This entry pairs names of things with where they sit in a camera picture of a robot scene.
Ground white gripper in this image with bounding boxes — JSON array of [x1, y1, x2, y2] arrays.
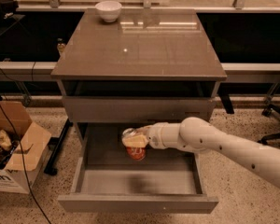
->
[[122, 122, 180, 149]]

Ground red coke can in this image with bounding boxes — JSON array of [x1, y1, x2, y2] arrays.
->
[[121, 128, 147, 161]]

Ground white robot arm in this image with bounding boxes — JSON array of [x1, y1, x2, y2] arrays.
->
[[121, 117, 280, 188]]

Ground open grey middle drawer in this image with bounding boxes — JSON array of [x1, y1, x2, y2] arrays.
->
[[58, 125, 218, 214]]

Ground closed grey top drawer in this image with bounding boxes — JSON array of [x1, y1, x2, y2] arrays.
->
[[63, 96, 216, 123]]

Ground grey drawer cabinet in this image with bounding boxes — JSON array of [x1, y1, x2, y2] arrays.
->
[[49, 7, 228, 215]]

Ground black table leg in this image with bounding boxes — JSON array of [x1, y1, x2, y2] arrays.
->
[[44, 119, 72, 175]]

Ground small bottle behind cabinet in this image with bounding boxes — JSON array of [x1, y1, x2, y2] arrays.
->
[[57, 38, 66, 54]]

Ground white ceramic bowl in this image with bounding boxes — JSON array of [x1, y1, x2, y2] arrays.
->
[[95, 1, 122, 22]]

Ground black office chair base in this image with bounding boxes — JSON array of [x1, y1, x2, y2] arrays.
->
[[258, 103, 280, 146]]

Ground brown cardboard box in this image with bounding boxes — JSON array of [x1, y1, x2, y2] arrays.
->
[[0, 101, 51, 194]]

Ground snack bags in box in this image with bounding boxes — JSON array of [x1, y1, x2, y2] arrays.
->
[[0, 130, 17, 169]]

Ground black cable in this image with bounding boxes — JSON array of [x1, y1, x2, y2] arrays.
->
[[0, 61, 52, 224]]

